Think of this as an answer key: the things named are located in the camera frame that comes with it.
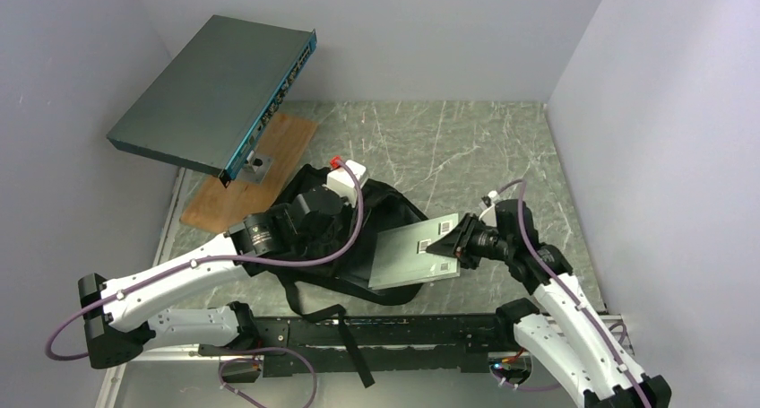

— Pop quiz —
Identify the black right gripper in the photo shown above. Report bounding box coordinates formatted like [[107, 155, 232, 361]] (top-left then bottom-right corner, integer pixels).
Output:
[[427, 212, 514, 268]]

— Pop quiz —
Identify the pale green notebook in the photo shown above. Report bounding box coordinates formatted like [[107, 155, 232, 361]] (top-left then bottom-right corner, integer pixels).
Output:
[[368, 213, 461, 290]]

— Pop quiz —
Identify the black student backpack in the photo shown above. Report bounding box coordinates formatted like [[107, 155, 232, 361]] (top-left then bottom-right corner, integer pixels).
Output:
[[235, 164, 427, 387]]

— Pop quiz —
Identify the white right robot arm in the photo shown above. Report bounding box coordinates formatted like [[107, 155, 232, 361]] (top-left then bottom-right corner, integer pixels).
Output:
[[426, 199, 672, 407]]

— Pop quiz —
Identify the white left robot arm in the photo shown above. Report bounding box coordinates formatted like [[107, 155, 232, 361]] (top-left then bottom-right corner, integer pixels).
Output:
[[78, 185, 365, 369]]

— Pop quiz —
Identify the brown wooden board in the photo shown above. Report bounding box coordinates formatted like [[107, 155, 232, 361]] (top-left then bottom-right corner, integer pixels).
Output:
[[180, 114, 317, 234]]

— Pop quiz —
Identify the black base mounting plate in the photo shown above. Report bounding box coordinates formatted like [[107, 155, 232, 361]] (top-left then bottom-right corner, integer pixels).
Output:
[[198, 313, 552, 378]]

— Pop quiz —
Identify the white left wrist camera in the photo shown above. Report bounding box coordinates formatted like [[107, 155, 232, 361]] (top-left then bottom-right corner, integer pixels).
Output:
[[325, 156, 369, 207]]

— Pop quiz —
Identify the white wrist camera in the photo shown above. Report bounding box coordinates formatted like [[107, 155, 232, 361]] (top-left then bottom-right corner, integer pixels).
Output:
[[325, 156, 369, 207], [479, 190, 501, 212]]

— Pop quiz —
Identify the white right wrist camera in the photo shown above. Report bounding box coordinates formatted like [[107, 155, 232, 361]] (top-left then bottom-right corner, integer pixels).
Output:
[[479, 190, 501, 212]]

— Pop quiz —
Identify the grey metal stand bracket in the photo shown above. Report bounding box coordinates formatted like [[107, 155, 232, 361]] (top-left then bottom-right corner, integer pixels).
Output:
[[236, 151, 274, 185]]

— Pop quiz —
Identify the grey network switch box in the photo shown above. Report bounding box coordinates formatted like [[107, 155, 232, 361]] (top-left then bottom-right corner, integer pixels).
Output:
[[107, 15, 317, 186]]

